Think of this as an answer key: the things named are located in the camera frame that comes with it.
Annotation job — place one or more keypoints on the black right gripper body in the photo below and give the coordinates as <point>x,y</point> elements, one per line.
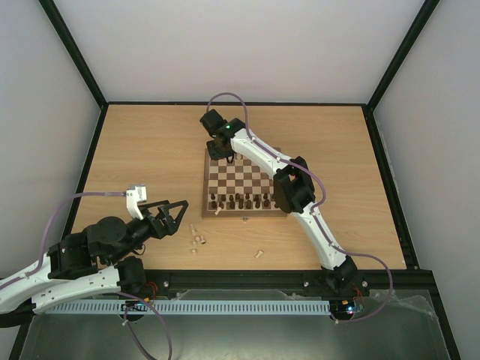
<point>218,150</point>

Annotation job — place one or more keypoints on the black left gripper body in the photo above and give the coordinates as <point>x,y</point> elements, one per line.
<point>137,243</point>

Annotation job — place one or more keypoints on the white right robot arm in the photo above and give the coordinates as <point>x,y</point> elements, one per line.
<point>294,191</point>

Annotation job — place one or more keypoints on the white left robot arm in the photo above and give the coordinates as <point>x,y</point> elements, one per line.
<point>103,258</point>

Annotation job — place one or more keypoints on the wooden chess board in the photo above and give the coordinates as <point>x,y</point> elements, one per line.
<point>242,189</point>

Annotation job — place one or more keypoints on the clear plastic sheet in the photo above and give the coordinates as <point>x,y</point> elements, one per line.
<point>416,300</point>

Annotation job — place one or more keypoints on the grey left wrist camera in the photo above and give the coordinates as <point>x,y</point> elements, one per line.
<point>134,195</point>

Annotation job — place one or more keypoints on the white slotted cable duct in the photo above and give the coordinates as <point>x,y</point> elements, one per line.
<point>195,307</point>

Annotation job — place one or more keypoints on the black enclosure frame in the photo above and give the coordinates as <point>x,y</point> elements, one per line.
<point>412,272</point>

